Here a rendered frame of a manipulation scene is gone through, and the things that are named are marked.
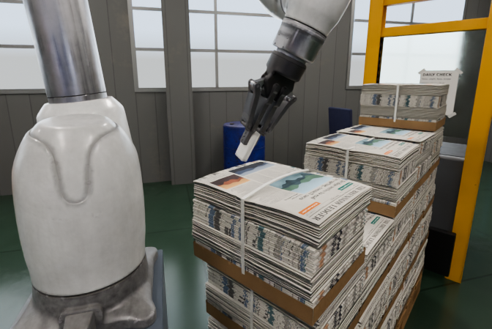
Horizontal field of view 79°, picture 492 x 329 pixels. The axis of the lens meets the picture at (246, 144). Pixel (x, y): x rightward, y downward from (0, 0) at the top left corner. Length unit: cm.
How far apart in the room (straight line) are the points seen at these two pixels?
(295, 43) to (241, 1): 345
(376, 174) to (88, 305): 98
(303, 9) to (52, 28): 43
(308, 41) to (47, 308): 56
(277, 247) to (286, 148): 363
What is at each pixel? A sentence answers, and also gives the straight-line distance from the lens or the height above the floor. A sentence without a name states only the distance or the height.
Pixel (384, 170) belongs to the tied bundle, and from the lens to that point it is 117.
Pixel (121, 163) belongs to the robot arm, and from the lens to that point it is 43.
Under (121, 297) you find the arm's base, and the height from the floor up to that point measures 103.
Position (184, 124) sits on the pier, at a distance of 369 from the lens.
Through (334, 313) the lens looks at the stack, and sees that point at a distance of 86.
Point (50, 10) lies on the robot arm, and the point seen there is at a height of 144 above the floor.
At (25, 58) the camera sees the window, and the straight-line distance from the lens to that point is 404.
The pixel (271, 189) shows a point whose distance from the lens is 75.
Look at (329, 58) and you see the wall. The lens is 443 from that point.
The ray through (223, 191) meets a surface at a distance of 73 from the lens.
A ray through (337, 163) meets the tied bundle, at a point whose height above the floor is 100.
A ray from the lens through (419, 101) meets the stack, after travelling 172.
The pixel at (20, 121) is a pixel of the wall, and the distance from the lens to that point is 414.
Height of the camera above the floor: 133
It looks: 13 degrees down
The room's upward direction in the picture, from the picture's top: straight up
